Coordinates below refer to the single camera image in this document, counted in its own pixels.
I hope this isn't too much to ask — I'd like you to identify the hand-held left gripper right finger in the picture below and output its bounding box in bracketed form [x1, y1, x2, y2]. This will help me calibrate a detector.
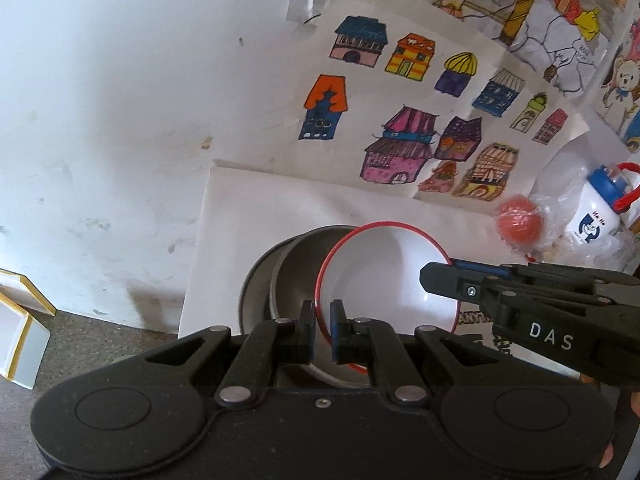
[330, 299, 503, 407]

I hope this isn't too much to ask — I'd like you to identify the stainless steel bowl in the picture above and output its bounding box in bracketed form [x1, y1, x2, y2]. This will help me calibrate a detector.
[269, 226, 376, 388]

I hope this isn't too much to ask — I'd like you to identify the colourful houses drawing paper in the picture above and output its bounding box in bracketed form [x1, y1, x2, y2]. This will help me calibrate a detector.
[285, 0, 591, 206]

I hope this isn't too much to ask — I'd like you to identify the teddy bear drawing paper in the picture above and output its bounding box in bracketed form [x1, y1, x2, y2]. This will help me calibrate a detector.
[597, 15, 640, 153]

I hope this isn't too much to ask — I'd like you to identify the clear plastic bag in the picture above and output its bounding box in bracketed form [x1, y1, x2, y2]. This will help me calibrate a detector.
[500, 137, 640, 273]

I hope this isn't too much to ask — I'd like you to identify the coloured cartoon drawing paper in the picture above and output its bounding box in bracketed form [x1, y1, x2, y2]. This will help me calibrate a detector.
[345, 0, 631, 106]

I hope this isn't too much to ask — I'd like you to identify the white bowl with red rim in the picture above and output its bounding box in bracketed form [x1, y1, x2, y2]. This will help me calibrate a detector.
[316, 221, 461, 373]

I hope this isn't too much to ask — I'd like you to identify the person's right hand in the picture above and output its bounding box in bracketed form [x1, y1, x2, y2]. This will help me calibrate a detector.
[597, 437, 623, 468]

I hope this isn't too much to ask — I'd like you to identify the white printed table mat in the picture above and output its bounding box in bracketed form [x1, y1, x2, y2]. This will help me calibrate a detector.
[177, 160, 601, 386]

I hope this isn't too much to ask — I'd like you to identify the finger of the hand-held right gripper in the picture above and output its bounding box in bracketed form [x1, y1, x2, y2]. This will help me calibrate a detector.
[419, 261, 502, 307]
[450, 259, 606, 287]

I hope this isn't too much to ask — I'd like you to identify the white box with yellow edges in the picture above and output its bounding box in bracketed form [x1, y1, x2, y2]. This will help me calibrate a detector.
[0, 292, 51, 390]
[0, 269, 57, 317]

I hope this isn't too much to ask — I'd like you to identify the orange ball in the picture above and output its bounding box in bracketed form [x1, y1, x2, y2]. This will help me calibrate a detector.
[495, 195, 543, 242]

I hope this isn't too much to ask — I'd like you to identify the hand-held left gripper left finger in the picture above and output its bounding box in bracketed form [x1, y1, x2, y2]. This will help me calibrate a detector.
[145, 300, 318, 407]

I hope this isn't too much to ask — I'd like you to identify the white bottle with blue lid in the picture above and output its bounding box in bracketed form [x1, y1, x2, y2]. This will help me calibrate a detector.
[570, 162, 640, 246]

